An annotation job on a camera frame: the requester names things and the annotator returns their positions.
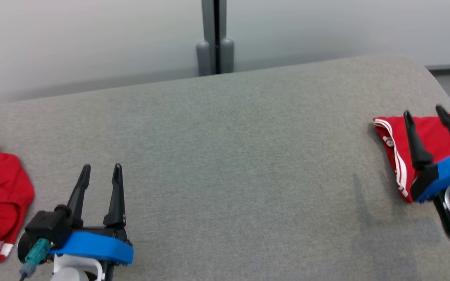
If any red white lettered jersey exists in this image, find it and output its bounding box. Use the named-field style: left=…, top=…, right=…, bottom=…
left=373, top=114, right=450, bottom=203

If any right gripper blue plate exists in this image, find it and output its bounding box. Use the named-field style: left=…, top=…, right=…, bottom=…
left=403, top=105, right=450, bottom=203

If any black cable teal connector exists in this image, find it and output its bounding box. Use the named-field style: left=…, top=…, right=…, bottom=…
left=19, top=238, right=52, bottom=281

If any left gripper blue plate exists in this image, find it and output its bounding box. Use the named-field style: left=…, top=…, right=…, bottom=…
left=49, top=163, right=135, bottom=267

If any grey wall post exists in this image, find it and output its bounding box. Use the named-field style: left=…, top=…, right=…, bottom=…
left=196, top=0, right=235, bottom=76

